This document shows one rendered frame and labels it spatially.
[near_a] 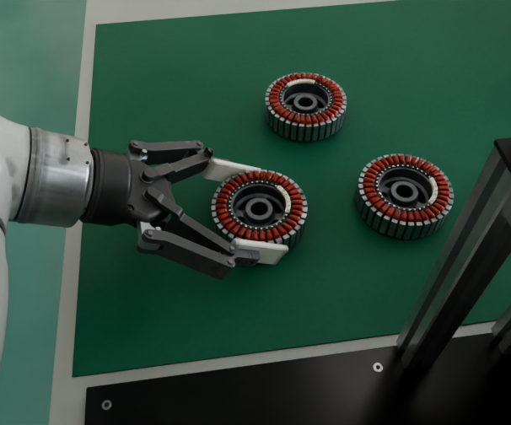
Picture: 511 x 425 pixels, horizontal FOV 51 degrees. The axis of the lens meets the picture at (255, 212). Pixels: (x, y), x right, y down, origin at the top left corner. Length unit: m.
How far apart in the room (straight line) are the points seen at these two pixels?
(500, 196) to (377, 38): 0.63
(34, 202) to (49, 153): 0.05
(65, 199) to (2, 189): 0.06
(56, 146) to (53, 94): 1.58
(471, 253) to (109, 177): 0.32
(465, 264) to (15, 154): 0.37
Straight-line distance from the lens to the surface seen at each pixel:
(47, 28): 2.44
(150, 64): 0.88
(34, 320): 1.53
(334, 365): 0.55
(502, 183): 0.34
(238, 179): 0.65
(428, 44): 0.95
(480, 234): 0.37
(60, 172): 0.51
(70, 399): 0.58
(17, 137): 0.51
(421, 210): 0.65
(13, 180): 0.50
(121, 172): 0.53
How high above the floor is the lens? 1.28
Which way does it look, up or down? 53 degrees down
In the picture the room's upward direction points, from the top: straight up
